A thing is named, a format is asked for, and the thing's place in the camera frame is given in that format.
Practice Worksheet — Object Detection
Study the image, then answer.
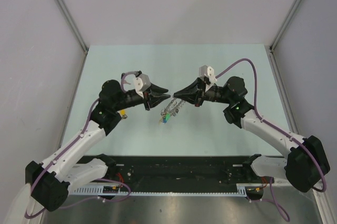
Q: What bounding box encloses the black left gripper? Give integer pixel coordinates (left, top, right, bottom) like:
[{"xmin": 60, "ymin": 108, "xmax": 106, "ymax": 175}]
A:
[{"xmin": 114, "ymin": 82, "xmax": 170, "ymax": 112}]

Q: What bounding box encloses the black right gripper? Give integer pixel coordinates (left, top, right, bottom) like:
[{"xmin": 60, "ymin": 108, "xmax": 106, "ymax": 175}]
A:
[{"xmin": 174, "ymin": 77, "xmax": 233, "ymax": 108}]

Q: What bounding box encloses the steel disc keyring holder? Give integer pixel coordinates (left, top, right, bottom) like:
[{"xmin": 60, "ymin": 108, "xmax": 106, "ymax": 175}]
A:
[{"xmin": 161, "ymin": 98, "xmax": 185, "ymax": 119}]

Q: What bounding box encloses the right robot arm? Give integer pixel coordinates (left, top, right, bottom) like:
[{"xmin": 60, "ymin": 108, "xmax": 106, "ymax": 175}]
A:
[{"xmin": 173, "ymin": 76, "xmax": 330, "ymax": 192}]

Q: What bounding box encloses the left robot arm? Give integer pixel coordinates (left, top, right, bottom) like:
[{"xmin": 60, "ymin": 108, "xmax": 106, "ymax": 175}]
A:
[{"xmin": 25, "ymin": 74, "xmax": 170, "ymax": 211}]

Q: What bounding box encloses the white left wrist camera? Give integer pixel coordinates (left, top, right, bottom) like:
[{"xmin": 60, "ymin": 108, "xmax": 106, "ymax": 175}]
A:
[{"xmin": 133, "ymin": 74, "xmax": 151, "ymax": 94}]

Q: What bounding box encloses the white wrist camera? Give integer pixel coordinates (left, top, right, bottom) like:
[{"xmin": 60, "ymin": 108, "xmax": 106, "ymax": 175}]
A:
[
  {"xmin": 133, "ymin": 74, "xmax": 151, "ymax": 94},
  {"xmin": 199, "ymin": 65, "xmax": 217, "ymax": 84}
]

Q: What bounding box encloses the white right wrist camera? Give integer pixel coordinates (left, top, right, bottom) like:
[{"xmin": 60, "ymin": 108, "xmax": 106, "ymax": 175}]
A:
[{"xmin": 199, "ymin": 65, "xmax": 217, "ymax": 84}]

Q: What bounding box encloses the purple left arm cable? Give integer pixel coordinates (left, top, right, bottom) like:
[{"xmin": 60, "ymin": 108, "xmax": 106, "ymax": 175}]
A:
[{"xmin": 24, "ymin": 70, "xmax": 143, "ymax": 219}]

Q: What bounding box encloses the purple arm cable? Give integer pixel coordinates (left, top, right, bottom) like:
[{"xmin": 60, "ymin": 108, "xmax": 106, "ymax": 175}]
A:
[
  {"xmin": 24, "ymin": 70, "xmax": 143, "ymax": 219},
  {"xmin": 216, "ymin": 59, "xmax": 327, "ymax": 221}
]

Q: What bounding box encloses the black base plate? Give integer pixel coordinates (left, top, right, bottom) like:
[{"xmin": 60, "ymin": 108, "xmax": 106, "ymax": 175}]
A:
[{"xmin": 71, "ymin": 154, "xmax": 277, "ymax": 193}]

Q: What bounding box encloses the aluminium frame rail left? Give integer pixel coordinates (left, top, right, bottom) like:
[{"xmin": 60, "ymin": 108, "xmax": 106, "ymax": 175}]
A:
[{"xmin": 54, "ymin": 47, "xmax": 90, "ymax": 151}]

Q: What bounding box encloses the aluminium frame rail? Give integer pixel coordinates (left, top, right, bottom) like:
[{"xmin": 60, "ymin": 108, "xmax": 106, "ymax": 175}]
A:
[
  {"xmin": 54, "ymin": 47, "xmax": 90, "ymax": 151},
  {"xmin": 265, "ymin": 46, "xmax": 299, "ymax": 133}
]

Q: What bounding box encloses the aluminium frame rail right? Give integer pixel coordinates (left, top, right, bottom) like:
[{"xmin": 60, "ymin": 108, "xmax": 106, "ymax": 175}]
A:
[{"xmin": 265, "ymin": 46, "xmax": 299, "ymax": 133}]

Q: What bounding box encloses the white slotted cable duct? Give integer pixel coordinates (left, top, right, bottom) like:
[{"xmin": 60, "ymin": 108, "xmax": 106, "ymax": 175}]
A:
[{"xmin": 70, "ymin": 183, "xmax": 247, "ymax": 197}]

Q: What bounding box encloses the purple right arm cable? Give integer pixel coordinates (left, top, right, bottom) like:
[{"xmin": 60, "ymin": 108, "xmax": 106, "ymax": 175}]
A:
[{"xmin": 216, "ymin": 59, "xmax": 327, "ymax": 221}]

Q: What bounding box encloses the aluminium frame post left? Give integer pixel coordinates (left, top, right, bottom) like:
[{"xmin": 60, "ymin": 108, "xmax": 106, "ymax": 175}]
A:
[{"xmin": 54, "ymin": 0, "xmax": 88, "ymax": 54}]

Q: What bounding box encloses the aluminium frame post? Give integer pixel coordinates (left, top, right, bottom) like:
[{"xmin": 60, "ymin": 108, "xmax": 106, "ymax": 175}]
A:
[
  {"xmin": 269, "ymin": 0, "xmax": 304, "ymax": 53},
  {"xmin": 54, "ymin": 0, "xmax": 88, "ymax": 54}
]

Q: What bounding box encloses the aluminium frame post right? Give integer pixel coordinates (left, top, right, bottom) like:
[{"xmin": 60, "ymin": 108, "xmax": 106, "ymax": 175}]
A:
[{"xmin": 269, "ymin": 0, "xmax": 304, "ymax": 53}]

